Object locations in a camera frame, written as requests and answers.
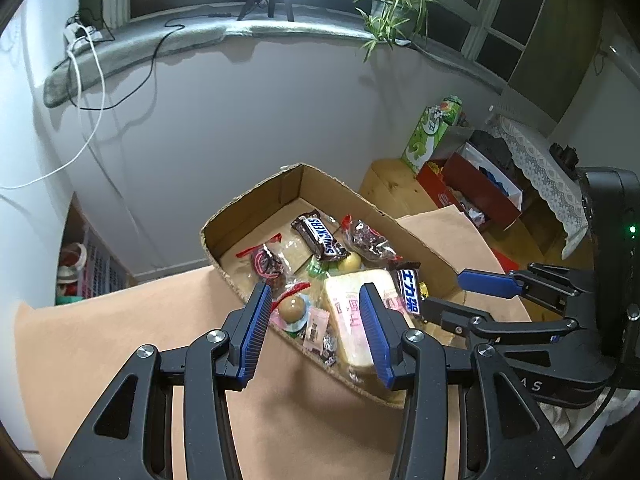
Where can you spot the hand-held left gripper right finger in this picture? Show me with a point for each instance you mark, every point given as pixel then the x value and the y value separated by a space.
pixel 375 335

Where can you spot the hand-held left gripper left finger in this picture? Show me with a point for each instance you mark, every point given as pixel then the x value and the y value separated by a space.
pixel 255 330

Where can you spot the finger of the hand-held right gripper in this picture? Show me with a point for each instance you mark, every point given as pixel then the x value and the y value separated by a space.
pixel 450 315
pixel 487 282

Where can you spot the yellow candy wrapper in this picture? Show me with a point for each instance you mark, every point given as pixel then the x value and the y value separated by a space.
pixel 423 288

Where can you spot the sliced bread packet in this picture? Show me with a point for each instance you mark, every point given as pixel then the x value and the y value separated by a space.
pixel 345 310

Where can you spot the brown jelly cup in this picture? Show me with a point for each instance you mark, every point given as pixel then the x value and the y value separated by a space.
pixel 291 310

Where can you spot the brown chocolate bar blue print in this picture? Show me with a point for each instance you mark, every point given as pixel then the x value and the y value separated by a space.
pixel 410 295

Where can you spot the small pink packet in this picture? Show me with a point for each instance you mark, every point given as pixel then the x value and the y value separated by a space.
pixel 315 330

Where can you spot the clear dried fruit packet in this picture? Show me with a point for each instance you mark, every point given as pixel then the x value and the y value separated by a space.
pixel 265 262
pixel 372 242

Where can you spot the yellow jelly cup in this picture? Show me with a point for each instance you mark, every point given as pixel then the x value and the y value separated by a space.
pixel 350 262

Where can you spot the small green candy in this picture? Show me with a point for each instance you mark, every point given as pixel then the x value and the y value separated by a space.
pixel 315 268

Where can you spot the brown chocolate bar white print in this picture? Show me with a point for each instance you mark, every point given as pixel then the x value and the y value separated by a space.
pixel 318 237

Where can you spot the cardboard box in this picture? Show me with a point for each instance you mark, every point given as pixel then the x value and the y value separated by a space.
pixel 250 210

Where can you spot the red paper sheet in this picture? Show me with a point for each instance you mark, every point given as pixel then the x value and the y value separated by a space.
pixel 506 261

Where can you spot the dark red box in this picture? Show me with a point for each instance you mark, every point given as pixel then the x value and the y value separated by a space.
pixel 480 195

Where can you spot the bright red box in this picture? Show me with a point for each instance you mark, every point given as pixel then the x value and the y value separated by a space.
pixel 440 190

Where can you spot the white lace cloth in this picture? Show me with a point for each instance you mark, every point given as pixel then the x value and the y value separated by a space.
pixel 540 170

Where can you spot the dark figurine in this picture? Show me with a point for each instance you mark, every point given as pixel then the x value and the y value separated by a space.
pixel 562 155

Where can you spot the dark clothing pile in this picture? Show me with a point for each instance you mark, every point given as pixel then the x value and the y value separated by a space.
pixel 492 147

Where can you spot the white knitted cloth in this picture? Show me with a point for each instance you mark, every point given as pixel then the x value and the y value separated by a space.
pixel 560 420

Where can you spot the brown paper sheet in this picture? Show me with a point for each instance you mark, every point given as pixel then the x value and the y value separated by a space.
pixel 100 335

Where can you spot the green carton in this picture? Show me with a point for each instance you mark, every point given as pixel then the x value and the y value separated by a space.
pixel 425 140

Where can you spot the white plastic basket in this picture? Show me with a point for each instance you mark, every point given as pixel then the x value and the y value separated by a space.
pixel 102 265

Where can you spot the green bag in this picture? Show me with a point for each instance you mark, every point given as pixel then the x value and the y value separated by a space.
pixel 67 299

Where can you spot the red white container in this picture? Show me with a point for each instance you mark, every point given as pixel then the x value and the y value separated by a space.
pixel 72 265

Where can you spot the olive curtain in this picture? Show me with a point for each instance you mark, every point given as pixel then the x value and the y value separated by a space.
pixel 560 35

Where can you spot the potted spider plant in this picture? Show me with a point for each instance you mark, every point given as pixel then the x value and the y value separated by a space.
pixel 387 7

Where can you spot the white power strip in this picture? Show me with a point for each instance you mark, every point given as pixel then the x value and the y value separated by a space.
pixel 75 34

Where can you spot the white window frame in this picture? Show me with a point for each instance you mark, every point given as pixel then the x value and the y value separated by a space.
pixel 477 30

